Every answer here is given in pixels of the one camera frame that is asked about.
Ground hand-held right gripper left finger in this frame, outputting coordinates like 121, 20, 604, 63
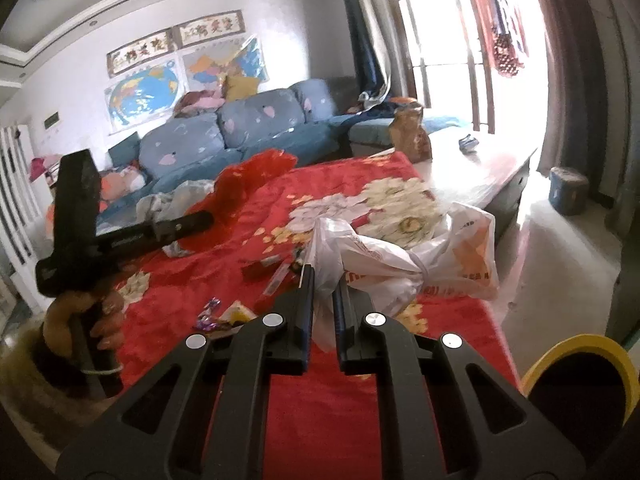
57, 262, 317, 480

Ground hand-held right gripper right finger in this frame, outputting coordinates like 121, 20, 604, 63
332, 280, 586, 480

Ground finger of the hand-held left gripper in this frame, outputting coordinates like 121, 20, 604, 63
149, 210, 215, 245

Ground white plastic bag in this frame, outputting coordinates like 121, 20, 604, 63
302, 202, 501, 353

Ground purple candy wrapper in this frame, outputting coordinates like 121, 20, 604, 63
196, 297, 223, 331

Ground person's left forearm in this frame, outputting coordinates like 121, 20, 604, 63
0, 330, 121, 461

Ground person's left hand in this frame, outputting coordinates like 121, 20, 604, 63
42, 290, 125, 361

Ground grey cloth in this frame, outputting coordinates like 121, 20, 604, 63
136, 180, 221, 258

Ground clear plastic wrapper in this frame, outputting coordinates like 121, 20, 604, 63
265, 260, 306, 296

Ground pink cloth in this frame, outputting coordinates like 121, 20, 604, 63
29, 156, 63, 181

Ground orange patchwork blanket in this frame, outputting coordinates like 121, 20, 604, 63
45, 165, 151, 221

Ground red floral blanket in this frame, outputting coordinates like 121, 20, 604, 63
95, 150, 521, 480

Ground white railing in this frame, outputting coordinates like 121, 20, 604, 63
0, 122, 56, 311

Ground yellow snack wrapper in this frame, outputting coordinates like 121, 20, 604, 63
220, 300, 261, 328

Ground teal cushion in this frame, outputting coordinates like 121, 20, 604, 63
107, 131, 142, 167

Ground red plastic bag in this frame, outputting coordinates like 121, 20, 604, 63
210, 151, 301, 211

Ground pink clothes pile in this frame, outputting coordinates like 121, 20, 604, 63
172, 89, 226, 118

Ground world map poster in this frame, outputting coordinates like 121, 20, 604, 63
104, 55, 188, 133

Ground blue patterned sofa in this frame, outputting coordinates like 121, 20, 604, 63
95, 77, 471, 211

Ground yellow pillow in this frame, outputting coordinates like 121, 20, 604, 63
222, 74, 261, 103

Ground country map poster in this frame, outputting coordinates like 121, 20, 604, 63
182, 35, 271, 93

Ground framed calligraphy picture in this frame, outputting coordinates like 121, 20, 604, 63
106, 30, 176, 78
172, 10, 244, 48

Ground brown paper bag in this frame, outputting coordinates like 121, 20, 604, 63
389, 102, 433, 163

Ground wooden coffee table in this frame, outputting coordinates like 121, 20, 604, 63
400, 125, 538, 241

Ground dark blue clothes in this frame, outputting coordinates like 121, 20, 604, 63
360, 92, 426, 116

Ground yellow-rimmed black bin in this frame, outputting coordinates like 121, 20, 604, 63
520, 335, 633, 461

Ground dark blue curtain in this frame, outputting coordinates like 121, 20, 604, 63
336, 0, 393, 103

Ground blue round stool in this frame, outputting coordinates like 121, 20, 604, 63
549, 166, 590, 216

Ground hanging clothes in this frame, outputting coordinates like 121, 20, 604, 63
470, 0, 531, 78

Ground brown curtain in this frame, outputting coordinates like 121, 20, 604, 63
530, 0, 626, 211

